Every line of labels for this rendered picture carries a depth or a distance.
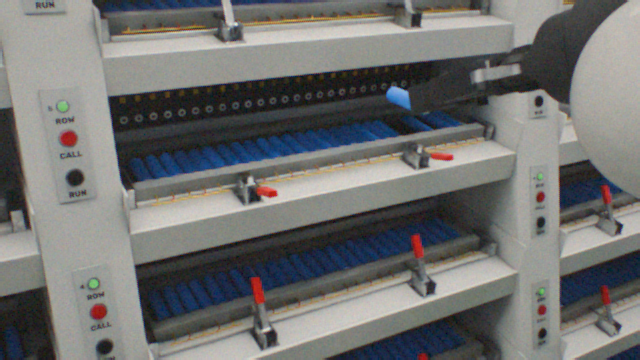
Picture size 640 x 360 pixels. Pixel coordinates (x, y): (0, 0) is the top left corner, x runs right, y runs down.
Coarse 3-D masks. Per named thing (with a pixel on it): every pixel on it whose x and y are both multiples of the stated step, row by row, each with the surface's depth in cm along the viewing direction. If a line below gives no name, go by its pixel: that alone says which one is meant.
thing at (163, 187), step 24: (360, 144) 92; (384, 144) 92; (432, 144) 97; (456, 144) 98; (216, 168) 82; (240, 168) 83; (264, 168) 84; (288, 168) 86; (312, 168) 88; (336, 168) 88; (144, 192) 77; (168, 192) 78; (216, 192) 80
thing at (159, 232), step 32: (384, 96) 106; (160, 128) 89; (192, 128) 91; (512, 128) 98; (480, 160) 96; (512, 160) 99; (128, 192) 75; (224, 192) 82; (288, 192) 83; (320, 192) 83; (352, 192) 86; (384, 192) 89; (416, 192) 92; (128, 224) 71; (160, 224) 74; (192, 224) 75; (224, 224) 78; (256, 224) 80; (288, 224) 83; (160, 256) 75
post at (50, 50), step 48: (0, 0) 62; (48, 48) 65; (96, 48) 67; (96, 96) 68; (48, 144) 66; (96, 144) 69; (48, 192) 67; (48, 240) 68; (96, 240) 70; (48, 288) 69; (144, 336) 74
